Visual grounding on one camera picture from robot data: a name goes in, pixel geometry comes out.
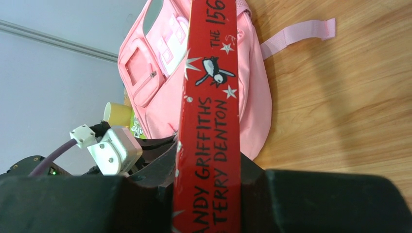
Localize green comic book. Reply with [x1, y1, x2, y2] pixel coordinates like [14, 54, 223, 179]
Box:
[130, 116, 147, 139]

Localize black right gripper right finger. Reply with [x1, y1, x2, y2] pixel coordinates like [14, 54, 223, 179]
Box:
[241, 155, 412, 233]

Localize red colourful treehouse book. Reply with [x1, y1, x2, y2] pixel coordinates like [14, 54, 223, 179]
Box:
[171, 0, 241, 233]

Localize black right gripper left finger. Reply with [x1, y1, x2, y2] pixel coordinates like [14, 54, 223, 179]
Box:
[0, 144, 176, 233]

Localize pink backpack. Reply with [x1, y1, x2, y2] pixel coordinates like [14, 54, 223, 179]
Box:
[118, 0, 336, 159]

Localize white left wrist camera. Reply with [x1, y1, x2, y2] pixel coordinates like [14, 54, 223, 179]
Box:
[69, 121, 143, 175]

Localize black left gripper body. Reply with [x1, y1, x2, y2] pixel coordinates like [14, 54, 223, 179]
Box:
[0, 121, 175, 179]

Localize yellow mug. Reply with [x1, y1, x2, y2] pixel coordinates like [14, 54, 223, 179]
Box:
[103, 102, 132, 128]

